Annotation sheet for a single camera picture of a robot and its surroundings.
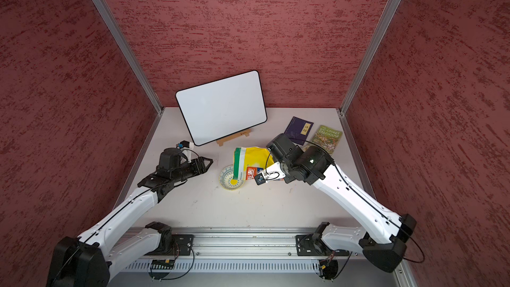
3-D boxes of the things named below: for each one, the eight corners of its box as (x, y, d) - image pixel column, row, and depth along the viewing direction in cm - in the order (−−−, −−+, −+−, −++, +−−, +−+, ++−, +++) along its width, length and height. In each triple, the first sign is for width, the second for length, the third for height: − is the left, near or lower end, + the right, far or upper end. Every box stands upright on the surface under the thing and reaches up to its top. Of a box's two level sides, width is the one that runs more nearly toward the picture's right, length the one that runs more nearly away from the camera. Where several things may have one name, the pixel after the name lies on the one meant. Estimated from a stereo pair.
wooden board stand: (218, 147, 104) (217, 142, 101) (217, 144, 105) (216, 140, 102) (251, 134, 109) (251, 130, 106) (250, 132, 110) (249, 127, 107)
